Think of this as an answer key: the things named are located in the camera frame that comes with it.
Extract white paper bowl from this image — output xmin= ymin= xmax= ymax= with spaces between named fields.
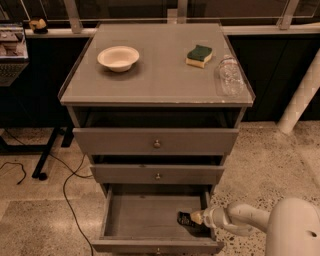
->
xmin=97 ymin=46 xmax=140 ymax=72

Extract black cable end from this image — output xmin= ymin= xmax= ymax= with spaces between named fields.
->
xmin=0 ymin=161 xmax=27 ymax=186

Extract clear plastic water bottle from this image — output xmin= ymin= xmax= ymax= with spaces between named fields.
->
xmin=217 ymin=55 xmax=245 ymax=97

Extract grey drawer cabinet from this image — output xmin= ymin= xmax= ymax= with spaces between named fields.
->
xmin=57 ymin=22 xmax=256 ymax=198

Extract black desk frame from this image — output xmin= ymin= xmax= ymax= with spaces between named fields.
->
xmin=0 ymin=126 xmax=74 ymax=181

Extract grey drawer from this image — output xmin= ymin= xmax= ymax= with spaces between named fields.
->
xmin=92 ymin=184 xmax=224 ymax=255
xmin=91 ymin=155 xmax=224 ymax=185
xmin=73 ymin=127 xmax=239 ymax=155

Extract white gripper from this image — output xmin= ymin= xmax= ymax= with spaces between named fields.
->
xmin=190 ymin=207 xmax=230 ymax=229

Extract grey bottom drawer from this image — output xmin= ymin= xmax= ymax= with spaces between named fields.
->
xmin=92 ymin=184 xmax=224 ymax=255

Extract black floor cable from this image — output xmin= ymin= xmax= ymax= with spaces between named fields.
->
xmin=3 ymin=128 xmax=95 ymax=256

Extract grey middle drawer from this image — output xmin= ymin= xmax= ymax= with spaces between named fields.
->
xmin=91 ymin=155 xmax=224 ymax=185

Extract white angled post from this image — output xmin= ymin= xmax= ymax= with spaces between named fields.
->
xmin=277 ymin=49 xmax=320 ymax=134

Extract laptop computer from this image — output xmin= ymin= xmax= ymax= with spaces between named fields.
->
xmin=0 ymin=22 xmax=29 ymax=87

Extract small yellow black object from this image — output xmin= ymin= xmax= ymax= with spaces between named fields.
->
xmin=29 ymin=18 xmax=48 ymax=34

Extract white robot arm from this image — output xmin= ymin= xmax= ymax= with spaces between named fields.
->
xmin=190 ymin=198 xmax=320 ymax=256

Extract grey top drawer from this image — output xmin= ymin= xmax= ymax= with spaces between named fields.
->
xmin=73 ymin=127 xmax=239 ymax=155

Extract green yellow sponge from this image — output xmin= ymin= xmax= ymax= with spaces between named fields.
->
xmin=186 ymin=45 xmax=212 ymax=68

